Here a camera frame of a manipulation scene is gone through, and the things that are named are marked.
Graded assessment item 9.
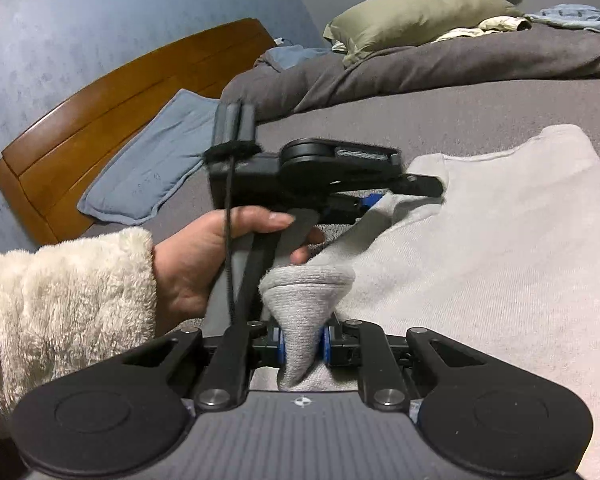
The cream crumpled cloth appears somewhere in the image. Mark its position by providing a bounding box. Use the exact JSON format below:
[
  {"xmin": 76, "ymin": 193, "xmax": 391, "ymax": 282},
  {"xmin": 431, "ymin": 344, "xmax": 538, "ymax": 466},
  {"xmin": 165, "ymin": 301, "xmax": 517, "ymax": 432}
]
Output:
[{"xmin": 430, "ymin": 15, "xmax": 532, "ymax": 43}]

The black cord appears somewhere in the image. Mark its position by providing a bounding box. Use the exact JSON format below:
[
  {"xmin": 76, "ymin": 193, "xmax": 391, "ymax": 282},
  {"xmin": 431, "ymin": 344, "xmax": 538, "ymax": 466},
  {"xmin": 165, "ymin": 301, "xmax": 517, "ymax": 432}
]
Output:
[{"xmin": 204, "ymin": 141, "xmax": 261, "ymax": 332}]

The wooden headboard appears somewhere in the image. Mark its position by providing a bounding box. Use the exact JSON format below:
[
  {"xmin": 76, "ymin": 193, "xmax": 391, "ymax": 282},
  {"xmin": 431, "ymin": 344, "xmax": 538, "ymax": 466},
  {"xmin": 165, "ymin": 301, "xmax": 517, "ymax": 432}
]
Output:
[{"xmin": 0, "ymin": 17, "xmax": 279, "ymax": 247}]

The person's left hand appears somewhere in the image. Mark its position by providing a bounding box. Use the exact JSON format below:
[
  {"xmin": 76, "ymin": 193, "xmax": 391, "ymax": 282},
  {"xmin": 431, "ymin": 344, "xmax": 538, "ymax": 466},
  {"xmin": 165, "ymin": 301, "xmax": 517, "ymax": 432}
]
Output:
[{"xmin": 152, "ymin": 208, "xmax": 327, "ymax": 334}]

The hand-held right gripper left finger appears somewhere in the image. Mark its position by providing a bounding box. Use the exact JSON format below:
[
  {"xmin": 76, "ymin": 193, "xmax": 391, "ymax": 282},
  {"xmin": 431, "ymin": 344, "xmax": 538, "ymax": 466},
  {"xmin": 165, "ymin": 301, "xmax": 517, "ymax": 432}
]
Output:
[{"xmin": 122, "ymin": 320, "xmax": 286, "ymax": 409}]

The blue crumpled cloth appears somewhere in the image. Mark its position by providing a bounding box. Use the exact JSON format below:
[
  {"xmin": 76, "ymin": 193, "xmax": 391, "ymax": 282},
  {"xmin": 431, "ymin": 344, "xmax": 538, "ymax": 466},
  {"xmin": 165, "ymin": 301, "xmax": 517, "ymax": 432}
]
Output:
[{"xmin": 254, "ymin": 44, "xmax": 333, "ymax": 75}]

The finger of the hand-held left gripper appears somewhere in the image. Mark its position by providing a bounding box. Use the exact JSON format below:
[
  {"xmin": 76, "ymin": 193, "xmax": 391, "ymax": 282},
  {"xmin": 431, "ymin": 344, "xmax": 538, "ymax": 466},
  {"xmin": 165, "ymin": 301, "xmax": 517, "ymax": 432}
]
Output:
[
  {"xmin": 395, "ymin": 173, "xmax": 445, "ymax": 198},
  {"xmin": 325, "ymin": 191, "xmax": 387, "ymax": 226}
]

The person's left forearm fluffy sleeve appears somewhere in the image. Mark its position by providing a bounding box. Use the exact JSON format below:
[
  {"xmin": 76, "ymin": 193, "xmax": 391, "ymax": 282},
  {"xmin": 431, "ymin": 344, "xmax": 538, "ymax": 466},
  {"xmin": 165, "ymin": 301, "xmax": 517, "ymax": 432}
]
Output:
[{"xmin": 0, "ymin": 227, "xmax": 159, "ymax": 443}]

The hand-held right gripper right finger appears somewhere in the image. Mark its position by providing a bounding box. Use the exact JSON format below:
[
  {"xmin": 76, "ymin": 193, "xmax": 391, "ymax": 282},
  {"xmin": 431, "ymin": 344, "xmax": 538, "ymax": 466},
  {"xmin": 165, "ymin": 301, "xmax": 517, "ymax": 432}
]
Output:
[{"xmin": 321, "ymin": 318, "xmax": 487, "ymax": 409}]

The blue quilted pillow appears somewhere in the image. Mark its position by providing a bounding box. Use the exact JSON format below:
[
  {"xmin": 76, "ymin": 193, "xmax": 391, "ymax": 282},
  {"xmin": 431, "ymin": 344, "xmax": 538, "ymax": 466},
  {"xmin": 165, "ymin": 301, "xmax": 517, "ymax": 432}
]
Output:
[{"xmin": 76, "ymin": 88, "xmax": 222, "ymax": 227}]

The grey bed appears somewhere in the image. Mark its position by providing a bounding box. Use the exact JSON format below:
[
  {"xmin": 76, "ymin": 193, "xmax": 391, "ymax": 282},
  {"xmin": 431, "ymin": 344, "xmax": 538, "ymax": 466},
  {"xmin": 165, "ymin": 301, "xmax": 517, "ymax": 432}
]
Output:
[{"xmin": 82, "ymin": 77, "xmax": 600, "ymax": 271}]

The light grey sweater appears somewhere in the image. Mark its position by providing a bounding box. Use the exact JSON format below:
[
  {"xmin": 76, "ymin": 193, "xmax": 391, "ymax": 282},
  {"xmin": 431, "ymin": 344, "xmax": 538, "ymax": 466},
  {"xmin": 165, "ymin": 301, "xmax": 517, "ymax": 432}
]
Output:
[{"xmin": 257, "ymin": 124, "xmax": 600, "ymax": 480}]

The olive green pillow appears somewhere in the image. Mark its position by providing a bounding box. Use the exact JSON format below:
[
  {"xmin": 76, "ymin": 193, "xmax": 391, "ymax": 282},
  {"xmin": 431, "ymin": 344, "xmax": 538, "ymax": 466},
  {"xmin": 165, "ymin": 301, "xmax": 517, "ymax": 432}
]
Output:
[{"xmin": 322, "ymin": 0, "xmax": 526, "ymax": 68}]

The light blue patterned cloth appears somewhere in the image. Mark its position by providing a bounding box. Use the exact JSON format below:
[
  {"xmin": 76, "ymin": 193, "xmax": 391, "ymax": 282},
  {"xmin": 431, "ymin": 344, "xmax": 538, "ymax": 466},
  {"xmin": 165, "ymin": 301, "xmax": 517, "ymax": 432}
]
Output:
[{"xmin": 525, "ymin": 3, "xmax": 600, "ymax": 35}]

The dark grey duvet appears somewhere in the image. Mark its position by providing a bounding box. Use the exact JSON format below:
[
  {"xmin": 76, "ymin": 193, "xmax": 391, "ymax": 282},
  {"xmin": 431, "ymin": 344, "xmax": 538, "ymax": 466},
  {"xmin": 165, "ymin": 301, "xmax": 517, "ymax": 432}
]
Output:
[{"xmin": 220, "ymin": 25, "xmax": 600, "ymax": 122}]

